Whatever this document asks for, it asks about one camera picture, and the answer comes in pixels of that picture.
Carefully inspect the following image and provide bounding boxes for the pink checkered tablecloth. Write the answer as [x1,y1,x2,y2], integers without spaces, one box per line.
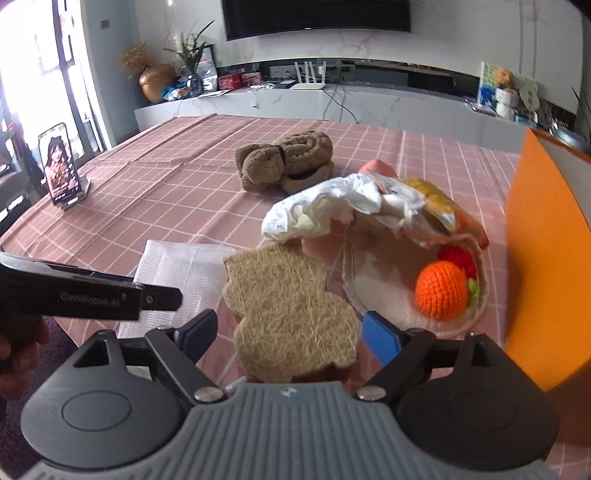
[0,113,591,462]

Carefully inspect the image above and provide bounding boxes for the smartphone on stand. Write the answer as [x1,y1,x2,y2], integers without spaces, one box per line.
[37,122,92,211]

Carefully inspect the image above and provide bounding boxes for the brown loofah sponge pad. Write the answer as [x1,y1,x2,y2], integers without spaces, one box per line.
[223,242,361,385]

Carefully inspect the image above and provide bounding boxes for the white marble tv cabinet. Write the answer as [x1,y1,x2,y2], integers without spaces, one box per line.
[133,85,525,154]

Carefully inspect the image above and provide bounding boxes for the black wall television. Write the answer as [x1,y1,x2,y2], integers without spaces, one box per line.
[221,0,412,43]

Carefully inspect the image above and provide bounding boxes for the red crochet flower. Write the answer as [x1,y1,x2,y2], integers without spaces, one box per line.
[437,246,479,279]

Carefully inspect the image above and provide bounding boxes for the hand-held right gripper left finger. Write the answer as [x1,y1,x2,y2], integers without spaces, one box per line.
[74,309,227,404]

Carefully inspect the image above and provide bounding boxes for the white crumpled plastic bag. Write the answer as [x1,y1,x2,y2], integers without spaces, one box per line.
[261,174,385,243]

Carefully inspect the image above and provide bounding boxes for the orange box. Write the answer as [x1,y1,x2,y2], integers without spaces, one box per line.
[505,127,591,394]

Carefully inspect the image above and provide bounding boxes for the white router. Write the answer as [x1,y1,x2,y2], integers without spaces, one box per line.
[289,59,327,90]

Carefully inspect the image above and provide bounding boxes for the pink soft object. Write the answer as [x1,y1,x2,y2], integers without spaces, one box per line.
[359,159,399,180]

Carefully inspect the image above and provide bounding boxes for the grey chair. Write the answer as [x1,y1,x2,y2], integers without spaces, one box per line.
[0,172,32,237]

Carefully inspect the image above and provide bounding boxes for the gold vase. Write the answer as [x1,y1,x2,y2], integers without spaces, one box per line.
[139,63,177,104]

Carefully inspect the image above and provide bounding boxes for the green potted plant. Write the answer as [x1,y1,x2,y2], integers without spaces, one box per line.
[163,20,216,77]

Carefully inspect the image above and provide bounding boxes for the black picture frame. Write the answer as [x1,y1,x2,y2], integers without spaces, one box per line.
[196,44,219,92]

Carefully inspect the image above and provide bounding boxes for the white mesh cloth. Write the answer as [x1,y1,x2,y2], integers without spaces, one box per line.
[117,239,237,343]

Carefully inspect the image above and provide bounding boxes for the person's left hand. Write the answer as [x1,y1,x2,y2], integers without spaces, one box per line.
[0,310,51,398]

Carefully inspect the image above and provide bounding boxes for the yellow snack packet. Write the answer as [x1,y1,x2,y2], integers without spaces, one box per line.
[399,177,489,250]

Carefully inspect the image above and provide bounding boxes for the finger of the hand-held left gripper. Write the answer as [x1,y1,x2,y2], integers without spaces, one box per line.
[140,285,182,313]

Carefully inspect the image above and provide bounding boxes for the dried flower bunch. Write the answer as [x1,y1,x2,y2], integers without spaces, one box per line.
[119,43,154,77]

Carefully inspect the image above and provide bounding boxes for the orange crochet ball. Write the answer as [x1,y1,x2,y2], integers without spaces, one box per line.
[415,260,470,319]

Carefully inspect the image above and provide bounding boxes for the white knitted pot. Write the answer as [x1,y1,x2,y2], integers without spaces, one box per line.
[494,87,521,120]

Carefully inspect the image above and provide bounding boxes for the brown plush toy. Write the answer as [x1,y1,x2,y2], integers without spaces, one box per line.
[235,131,334,195]

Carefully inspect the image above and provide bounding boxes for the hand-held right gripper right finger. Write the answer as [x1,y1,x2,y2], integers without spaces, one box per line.
[355,311,506,402]

